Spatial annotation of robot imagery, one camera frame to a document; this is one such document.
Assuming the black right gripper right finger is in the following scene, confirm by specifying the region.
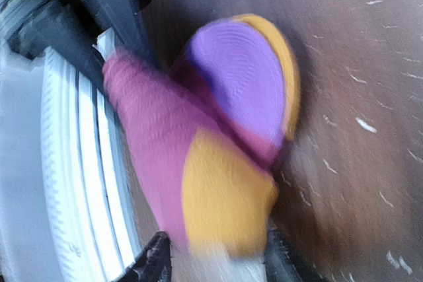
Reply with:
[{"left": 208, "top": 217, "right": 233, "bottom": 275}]
[{"left": 264, "top": 227, "right": 324, "bottom": 282}]

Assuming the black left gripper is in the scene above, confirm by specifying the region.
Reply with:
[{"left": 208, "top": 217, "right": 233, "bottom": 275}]
[{"left": 1, "top": 0, "right": 155, "bottom": 77}]

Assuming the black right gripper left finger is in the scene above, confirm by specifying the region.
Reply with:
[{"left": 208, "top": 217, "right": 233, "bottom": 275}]
[{"left": 120, "top": 231, "right": 172, "bottom": 282}]

